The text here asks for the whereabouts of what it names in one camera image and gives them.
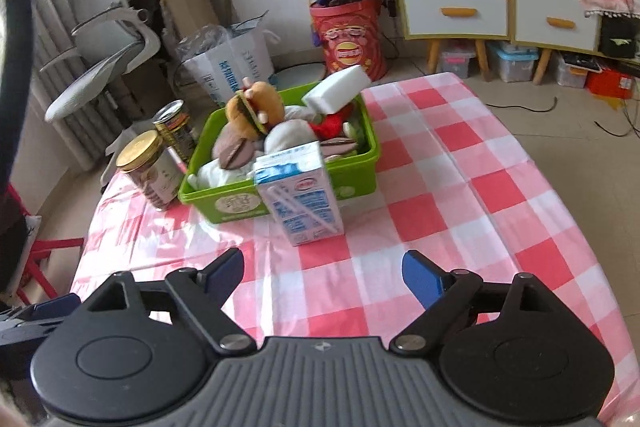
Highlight red chair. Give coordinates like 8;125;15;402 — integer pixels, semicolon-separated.
7;184;86;308

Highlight black floor cable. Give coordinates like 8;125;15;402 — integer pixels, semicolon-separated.
487;97;558;112

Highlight pink checkered tablecloth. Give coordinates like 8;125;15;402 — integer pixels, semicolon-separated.
70;72;640;427

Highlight clear storage box pink contents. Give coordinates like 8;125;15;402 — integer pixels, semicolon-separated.
440;39;478;78

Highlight red printed fabric hamper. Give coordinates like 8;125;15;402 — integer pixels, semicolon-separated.
308;0;388;82

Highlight open metal tin can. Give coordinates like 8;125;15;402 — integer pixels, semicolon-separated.
152;100;198;165

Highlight round white floor device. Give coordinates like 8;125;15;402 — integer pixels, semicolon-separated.
272;63;328;90

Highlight gold lid tin can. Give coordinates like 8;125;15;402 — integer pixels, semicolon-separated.
116;130;185;212

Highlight red cardboard box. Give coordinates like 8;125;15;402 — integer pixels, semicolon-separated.
585;67;636;100

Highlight clear plastic bag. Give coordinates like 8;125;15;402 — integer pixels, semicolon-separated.
175;26;236;62

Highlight blue lid storage box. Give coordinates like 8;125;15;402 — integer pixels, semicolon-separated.
487;41;541;84

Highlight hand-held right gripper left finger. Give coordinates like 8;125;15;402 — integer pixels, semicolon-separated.
85;248;257;354

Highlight burger plush toy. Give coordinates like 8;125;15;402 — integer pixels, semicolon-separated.
225;79;286;138

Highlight low wooden drawer cabinet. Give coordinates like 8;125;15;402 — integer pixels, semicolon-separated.
510;0;601;85

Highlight santa plush toy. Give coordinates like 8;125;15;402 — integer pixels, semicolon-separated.
264;104;357;155

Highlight brown shell plush toy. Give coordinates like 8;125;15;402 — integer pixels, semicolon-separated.
212;124;261;170

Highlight clear plastic storage box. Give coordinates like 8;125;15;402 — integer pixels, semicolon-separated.
550;52;596;88

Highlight black bag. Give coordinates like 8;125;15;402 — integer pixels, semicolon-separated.
600;14;640;60

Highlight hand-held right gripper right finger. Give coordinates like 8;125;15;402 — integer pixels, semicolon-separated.
390;250;558;355

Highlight white foam block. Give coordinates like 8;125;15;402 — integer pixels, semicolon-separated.
301;64;373;114

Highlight white cardboard box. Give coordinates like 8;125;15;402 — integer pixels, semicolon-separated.
182;24;278;108

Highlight green plastic bin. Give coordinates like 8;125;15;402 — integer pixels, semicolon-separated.
178;79;382;224

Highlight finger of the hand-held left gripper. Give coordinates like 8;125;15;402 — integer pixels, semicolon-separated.
0;293;82;348

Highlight grey office chair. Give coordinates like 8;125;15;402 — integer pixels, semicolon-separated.
45;0;163;122

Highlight blue white milk carton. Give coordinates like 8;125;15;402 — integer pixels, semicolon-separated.
252;141;346;248

